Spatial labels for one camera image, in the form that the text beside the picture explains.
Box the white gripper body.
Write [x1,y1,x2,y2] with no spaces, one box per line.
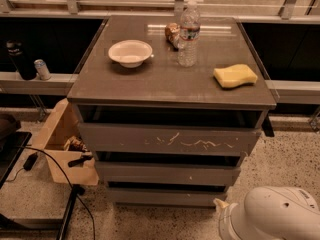
[218,202,244,240]

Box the grey bottom drawer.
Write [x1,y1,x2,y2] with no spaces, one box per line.
[107,188,227,207]

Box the grey drawer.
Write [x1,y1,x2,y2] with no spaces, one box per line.
[95,162,240,186]
[78,123,261,156]
[107,188,227,207]

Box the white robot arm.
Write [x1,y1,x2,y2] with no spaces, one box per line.
[214,186,320,240]

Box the grey drawer cabinet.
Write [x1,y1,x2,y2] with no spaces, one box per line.
[68,16,276,194]

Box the grey middle drawer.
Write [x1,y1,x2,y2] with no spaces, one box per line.
[95,162,240,186]

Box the grey top drawer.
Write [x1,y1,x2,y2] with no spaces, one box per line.
[78,123,261,156]

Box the yellow sponge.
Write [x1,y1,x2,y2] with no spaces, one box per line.
[213,64,258,89]

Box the cardboard box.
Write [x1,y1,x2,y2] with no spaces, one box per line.
[32,99,99,186]

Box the white bowl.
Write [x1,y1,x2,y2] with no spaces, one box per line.
[108,40,153,68]

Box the brown wrapped snack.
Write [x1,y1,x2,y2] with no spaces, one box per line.
[165,23,180,49]

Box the clear plastic water bottle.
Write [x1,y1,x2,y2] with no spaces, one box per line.
[178,1,201,67]

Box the silver soda can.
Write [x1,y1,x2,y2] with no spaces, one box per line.
[34,59,51,80]

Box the black tumbler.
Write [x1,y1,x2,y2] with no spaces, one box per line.
[6,40,37,80]

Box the black power adapter cable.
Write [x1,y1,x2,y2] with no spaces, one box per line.
[6,145,97,240]

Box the black cart frame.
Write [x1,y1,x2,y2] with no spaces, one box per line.
[0,113,86,240]

